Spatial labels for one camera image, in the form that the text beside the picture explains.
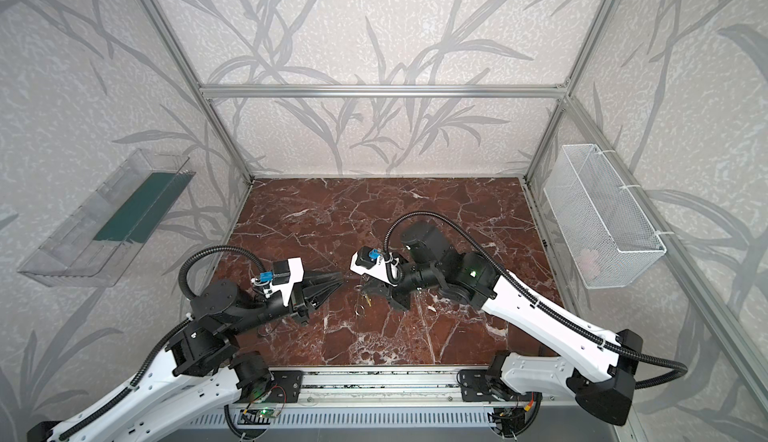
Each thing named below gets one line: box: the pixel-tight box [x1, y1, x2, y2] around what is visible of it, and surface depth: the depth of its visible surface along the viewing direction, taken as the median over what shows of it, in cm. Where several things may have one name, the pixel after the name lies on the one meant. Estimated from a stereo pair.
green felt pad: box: [93, 171, 196, 244], surface depth 69 cm
